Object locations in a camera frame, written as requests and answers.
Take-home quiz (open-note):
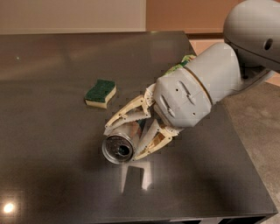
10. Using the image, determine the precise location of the green snack bag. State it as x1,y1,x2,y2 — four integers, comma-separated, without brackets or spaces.
164,54,196,75

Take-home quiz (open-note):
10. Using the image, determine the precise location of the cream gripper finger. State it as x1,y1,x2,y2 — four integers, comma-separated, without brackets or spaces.
133,120,182,161
104,83,156,136

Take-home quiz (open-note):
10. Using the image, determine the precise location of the silver blue redbull can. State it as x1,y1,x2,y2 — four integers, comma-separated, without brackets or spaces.
101,120,145,165

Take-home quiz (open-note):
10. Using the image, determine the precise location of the green yellow sponge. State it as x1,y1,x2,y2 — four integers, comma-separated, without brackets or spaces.
84,80,116,109

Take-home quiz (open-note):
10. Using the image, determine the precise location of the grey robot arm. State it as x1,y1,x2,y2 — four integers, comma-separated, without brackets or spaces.
102,0,280,164

